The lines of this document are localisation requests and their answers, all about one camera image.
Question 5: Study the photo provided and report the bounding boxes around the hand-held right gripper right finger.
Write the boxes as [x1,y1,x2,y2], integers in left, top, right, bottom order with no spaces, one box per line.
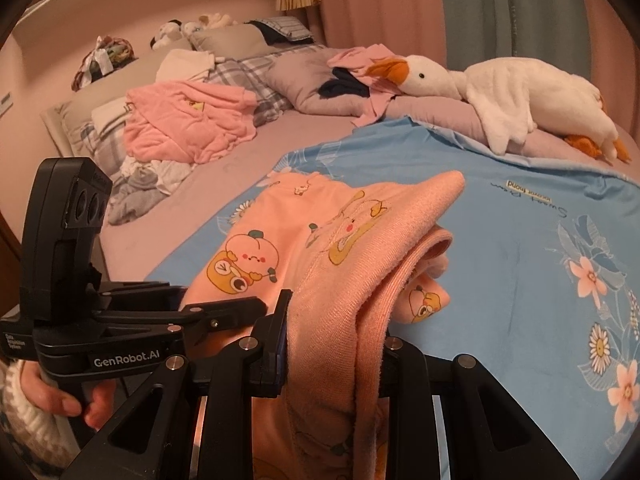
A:
[381,337,566,480]

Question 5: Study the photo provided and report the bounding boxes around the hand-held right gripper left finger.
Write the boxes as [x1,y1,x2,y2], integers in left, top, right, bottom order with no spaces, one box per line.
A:
[65,289,293,480]

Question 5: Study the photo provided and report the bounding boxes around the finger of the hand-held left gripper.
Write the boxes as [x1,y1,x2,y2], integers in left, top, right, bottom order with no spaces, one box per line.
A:
[97,280,189,312]
[95,297,268,347]

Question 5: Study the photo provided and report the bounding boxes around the orange cartoon print shirt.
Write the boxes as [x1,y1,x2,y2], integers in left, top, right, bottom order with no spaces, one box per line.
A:
[186,170,467,480]

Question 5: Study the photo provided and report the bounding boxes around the person's left hand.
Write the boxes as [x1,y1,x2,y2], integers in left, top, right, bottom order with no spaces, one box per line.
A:
[22,362,117,432]

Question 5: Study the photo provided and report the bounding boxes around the blue floral blanket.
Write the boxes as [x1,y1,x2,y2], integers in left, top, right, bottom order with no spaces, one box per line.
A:
[145,116,640,480]

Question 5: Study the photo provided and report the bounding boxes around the long grey pillow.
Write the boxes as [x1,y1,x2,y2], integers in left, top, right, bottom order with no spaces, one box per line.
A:
[39,50,177,157]

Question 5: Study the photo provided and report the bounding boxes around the pink fluffy garment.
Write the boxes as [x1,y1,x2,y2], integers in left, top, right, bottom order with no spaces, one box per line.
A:
[122,80,259,166]

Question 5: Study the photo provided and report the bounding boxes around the floral cloth bundle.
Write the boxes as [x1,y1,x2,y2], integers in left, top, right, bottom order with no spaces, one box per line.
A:
[71,35,137,93]

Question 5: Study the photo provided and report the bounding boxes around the plaid pillow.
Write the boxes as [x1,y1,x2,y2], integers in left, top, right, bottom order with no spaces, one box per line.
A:
[204,52,297,129]

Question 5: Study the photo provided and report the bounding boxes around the white folded cloth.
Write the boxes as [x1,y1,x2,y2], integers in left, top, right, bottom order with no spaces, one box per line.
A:
[155,48,217,84]

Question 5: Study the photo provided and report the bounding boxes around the dark navy cloth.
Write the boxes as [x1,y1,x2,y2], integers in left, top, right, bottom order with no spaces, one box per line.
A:
[318,67,372,102]

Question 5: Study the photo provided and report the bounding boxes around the light pink cloth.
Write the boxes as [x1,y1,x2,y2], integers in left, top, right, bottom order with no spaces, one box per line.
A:
[327,44,402,129]

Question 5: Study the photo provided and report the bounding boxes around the small plush toys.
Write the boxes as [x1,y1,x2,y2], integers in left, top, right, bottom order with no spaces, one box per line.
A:
[149,12,239,52]

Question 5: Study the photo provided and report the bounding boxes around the striped folded cloth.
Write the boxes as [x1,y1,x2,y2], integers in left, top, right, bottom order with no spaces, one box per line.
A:
[246,15,317,44]

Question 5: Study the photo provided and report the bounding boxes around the white goose plush toy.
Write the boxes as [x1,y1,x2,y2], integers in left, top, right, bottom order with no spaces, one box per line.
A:
[366,55,629,165]

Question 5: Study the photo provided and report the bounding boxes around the grey green curtain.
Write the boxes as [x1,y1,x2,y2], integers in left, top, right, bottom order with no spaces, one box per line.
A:
[434,0,582,75]

